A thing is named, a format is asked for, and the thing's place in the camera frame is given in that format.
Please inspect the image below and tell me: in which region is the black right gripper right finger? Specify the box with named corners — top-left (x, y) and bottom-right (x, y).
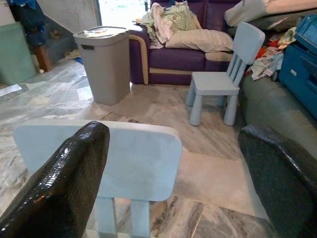
top-left (237, 124), bottom-right (317, 238)

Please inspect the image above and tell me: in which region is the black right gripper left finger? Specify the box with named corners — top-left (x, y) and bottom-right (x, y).
top-left (0, 120), bottom-right (110, 238)

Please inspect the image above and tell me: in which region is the grey-green leather sofa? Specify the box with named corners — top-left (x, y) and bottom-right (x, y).
top-left (227, 9), bottom-right (317, 159)

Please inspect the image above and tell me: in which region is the purple sofa with beige trim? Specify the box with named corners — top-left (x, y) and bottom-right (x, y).
top-left (128, 0), bottom-right (245, 85)

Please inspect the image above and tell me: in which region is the beige pillow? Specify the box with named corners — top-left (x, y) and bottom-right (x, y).
top-left (165, 29), bottom-right (234, 53)

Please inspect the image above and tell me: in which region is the light blue child chair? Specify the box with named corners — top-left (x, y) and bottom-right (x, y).
top-left (185, 21), bottom-right (265, 126)
top-left (13, 119), bottom-right (183, 238)

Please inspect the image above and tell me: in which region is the blue suitcase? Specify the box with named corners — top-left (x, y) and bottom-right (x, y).
top-left (277, 14), bottom-right (317, 114)

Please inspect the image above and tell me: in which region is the mixed colourful clothes pile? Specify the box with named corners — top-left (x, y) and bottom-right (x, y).
top-left (245, 26), bottom-right (298, 81)

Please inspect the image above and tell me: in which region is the grey plastic lidded bin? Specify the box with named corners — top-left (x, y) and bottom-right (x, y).
top-left (73, 26), bottom-right (131, 106)

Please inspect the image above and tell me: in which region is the pale green cabinet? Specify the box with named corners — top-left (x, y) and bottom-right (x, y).
top-left (0, 21), bottom-right (38, 86)

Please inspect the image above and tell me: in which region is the white printed paper sheet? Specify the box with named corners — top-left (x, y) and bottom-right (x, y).
top-left (83, 27), bottom-right (127, 38)

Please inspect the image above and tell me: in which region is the dark blue hanging clothing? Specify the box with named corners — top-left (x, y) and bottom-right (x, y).
top-left (6, 0), bottom-right (49, 47)

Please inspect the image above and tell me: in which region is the white cushion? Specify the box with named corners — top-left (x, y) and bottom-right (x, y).
top-left (224, 0), bottom-right (317, 27)

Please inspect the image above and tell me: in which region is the pale crumpled cloth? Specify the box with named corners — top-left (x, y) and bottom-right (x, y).
top-left (135, 1), bottom-right (175, 49)

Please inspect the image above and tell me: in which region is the green checked cloth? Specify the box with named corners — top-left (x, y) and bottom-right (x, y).
top-left (160, 4), bottom-right (203, 33)

